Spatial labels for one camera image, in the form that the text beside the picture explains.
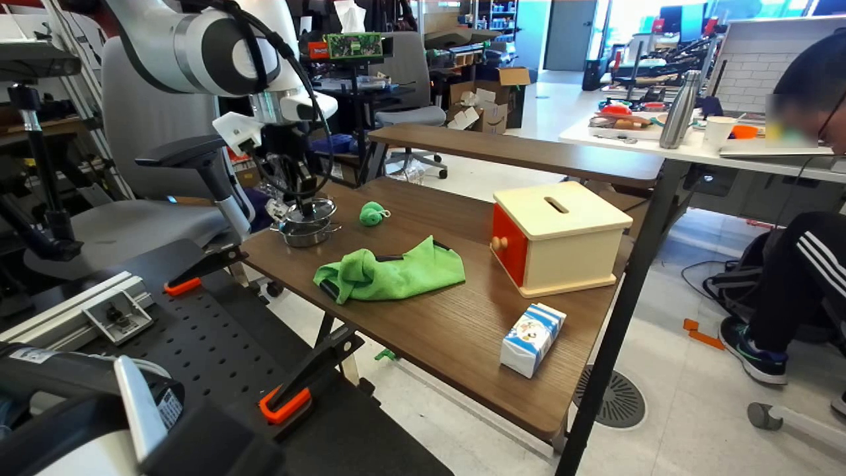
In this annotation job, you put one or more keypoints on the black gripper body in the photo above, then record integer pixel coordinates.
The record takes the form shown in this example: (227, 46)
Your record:
(292, 153)

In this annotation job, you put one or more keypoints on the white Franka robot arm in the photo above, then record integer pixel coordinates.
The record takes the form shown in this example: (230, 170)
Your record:
(202, 49)

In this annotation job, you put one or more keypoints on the small silver pot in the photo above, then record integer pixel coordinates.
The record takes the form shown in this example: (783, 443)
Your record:
(308, 234)

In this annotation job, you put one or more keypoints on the small green toy with keyring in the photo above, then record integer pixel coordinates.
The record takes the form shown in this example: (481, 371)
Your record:
(374, 211)

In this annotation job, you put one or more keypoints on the green cloth bag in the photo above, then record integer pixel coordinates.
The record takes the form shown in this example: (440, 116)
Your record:
(387, 273)

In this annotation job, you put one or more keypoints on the green circuit board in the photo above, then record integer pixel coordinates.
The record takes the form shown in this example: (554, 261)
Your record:
(356, 46)

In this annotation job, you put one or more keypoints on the orange black bar clamp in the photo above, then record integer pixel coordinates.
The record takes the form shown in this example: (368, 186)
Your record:
(182, 287)
(283, 402)

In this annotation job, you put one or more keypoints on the grey office chair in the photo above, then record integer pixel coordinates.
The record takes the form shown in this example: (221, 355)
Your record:
(149, 211)

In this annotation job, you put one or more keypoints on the black perforated mounting board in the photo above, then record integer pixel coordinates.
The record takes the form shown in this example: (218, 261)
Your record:
(238, 361)

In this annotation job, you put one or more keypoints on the green tape scrap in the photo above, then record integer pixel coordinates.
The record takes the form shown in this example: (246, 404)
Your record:
(385, 355)

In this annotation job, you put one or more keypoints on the cardboard box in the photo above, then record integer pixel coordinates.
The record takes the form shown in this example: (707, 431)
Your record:
(481, 103)

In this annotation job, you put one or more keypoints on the cream wooden box orange side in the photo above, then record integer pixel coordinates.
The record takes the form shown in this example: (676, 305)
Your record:
(557, 238)

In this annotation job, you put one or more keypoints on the black tripod stand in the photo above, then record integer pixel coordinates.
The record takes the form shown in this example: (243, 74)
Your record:
(41, 175)

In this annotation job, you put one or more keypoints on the white blue milk carton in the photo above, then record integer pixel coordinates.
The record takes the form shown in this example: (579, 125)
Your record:
(531, 338)

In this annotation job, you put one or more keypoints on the red toy vehicle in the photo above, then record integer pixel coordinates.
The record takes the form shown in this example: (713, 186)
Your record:
(619, 113)

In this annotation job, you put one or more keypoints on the black slanted desk leg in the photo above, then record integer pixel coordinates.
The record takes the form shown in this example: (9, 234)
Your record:
(617, 333)

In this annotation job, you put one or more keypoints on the round floor drain grate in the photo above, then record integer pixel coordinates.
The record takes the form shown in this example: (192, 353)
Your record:
(623, 400)

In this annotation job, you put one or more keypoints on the silver metal bottle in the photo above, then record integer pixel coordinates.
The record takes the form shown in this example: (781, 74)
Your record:
(677, 113)

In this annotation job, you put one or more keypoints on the white cup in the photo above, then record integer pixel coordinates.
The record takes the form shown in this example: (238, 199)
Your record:
(717, 132)

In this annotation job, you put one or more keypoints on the orange floor clip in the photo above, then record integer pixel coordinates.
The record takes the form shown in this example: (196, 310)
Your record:
(702, 333)

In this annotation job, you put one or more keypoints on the person in black trousers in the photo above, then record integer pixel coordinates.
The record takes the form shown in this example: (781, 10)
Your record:
(795, 273)

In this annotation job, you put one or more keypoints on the grey chair base wheel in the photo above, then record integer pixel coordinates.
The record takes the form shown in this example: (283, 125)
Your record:
(781, 419)

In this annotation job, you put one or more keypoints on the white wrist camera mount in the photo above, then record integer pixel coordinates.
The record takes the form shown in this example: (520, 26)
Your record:
(237, 129)

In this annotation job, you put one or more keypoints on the aluminium rail with bracket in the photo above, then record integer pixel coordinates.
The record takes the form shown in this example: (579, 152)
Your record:
(74, 310)

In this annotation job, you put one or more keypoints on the white black camera device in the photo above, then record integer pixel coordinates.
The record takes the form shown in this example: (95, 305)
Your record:
(87, 413)

